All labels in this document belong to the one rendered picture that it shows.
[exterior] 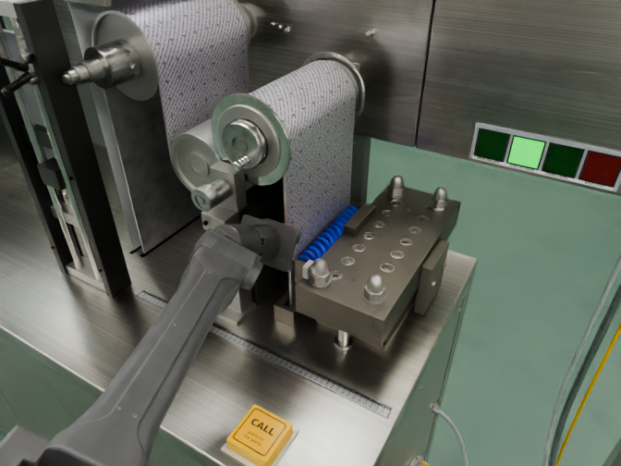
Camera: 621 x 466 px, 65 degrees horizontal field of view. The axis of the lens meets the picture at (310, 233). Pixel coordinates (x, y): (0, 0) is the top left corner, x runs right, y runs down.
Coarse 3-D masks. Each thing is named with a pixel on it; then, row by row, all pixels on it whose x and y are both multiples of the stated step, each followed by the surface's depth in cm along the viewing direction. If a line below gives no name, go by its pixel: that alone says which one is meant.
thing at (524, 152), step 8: (520, 144) 86; (528, 144) 86; (536, 144) 85; (512, 152) 88; (520, 152) 87; (528, 152) 86; (536, 152) 86; (512, 160) 88; (520, 160) 88; (528, 160) 87; (536, 160) 86
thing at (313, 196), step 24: (336, 144) 88; (312, 168) 83; (336, 168) 91; (288, 192) 78; (312, 192) 85; (336, 192) 94; (288, 216) 80; (312, 216) 88; (336, 216) 98; (312, 240) 91
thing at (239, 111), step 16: (336, 64) 89; (352, 80) 89; (224, 112) 74; (240, 112) 72; (256, 112) 71; (224, 128) 76; (272, 128) 71; (272, 144) 72; (272, 160) 74; (256, 176) 77
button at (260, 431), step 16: (256, 416) 73; (272, 416) 73; (240, 432) 71; (256, 432) 71; (272, 432) 71; (288, 432) 72; (240, 448) 69; (256, 448) 69; (272, 448) 69; (256, 464) 69
